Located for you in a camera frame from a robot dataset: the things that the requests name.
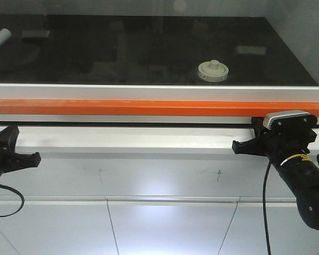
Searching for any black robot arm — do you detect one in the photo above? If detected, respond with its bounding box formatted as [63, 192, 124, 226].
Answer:
[232, 112, 319, 230]

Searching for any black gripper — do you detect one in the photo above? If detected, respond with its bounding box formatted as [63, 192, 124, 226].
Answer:
[232, 117, 316, 159]

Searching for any fume hood sash orange handle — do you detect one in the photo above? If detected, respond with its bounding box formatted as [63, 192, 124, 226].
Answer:
[0, 83, 319, 124]

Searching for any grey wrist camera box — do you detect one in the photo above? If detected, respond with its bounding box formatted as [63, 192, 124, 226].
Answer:
[263, 110, 318, 130]

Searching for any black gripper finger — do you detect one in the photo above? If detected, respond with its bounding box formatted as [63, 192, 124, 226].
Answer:
[0, 125, 20, 152]
[0, 151, 41, 174]

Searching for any glass jar with white lid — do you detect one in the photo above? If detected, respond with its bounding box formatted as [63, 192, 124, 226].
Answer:
[197, 59, 229, 83]

